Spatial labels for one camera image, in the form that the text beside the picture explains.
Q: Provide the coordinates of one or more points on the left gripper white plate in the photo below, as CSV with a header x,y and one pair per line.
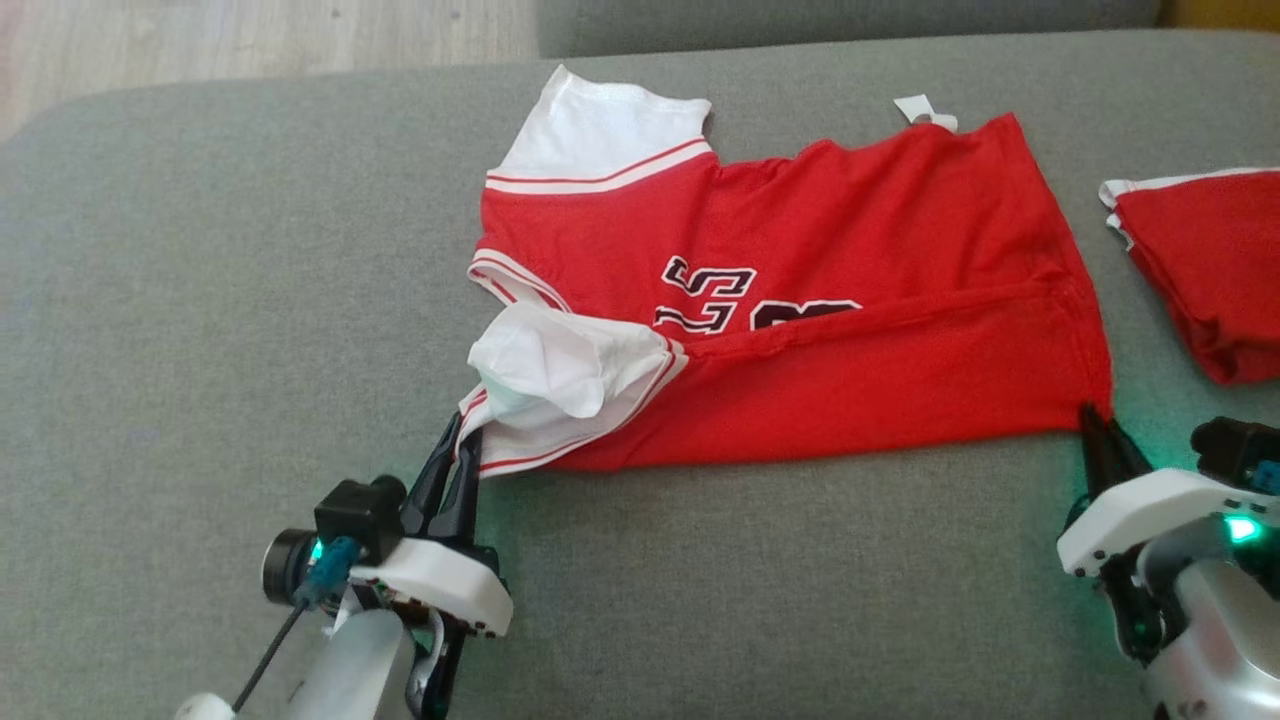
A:
x,y
450,585

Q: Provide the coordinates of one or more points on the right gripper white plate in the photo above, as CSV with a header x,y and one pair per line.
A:
x,y
1130,520

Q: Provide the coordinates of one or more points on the red basketball jersey white sleeves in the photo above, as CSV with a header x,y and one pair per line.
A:
x,y
850,380

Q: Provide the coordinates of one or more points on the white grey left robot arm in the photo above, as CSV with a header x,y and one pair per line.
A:
x,y
350,670

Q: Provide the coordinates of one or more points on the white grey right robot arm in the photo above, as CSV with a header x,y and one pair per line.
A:
x,y
1220,620

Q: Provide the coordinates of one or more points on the large grey sofa seat cushion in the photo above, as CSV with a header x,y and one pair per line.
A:
x,y
250,300

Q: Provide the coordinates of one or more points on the small grey sofa cushion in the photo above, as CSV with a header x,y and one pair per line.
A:
x,y
800,20

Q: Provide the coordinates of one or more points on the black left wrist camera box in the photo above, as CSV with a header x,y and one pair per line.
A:
x,y
355,515

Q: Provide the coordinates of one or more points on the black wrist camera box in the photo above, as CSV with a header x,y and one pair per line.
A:
x,y
1235,450
355,515

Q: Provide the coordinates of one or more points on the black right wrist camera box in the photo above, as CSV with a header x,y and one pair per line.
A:
x,y
1235,450

